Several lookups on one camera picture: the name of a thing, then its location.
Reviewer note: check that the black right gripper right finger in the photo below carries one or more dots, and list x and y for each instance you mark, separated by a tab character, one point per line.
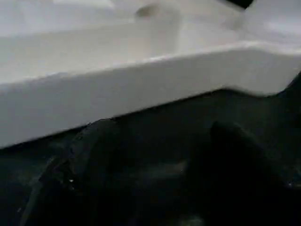
240	179

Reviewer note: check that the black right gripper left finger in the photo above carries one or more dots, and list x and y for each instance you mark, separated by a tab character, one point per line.
80	174

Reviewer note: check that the white upturned plastic table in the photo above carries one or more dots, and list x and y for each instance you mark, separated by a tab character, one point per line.
117	66

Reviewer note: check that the black work mat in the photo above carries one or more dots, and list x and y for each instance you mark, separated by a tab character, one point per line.
164	122

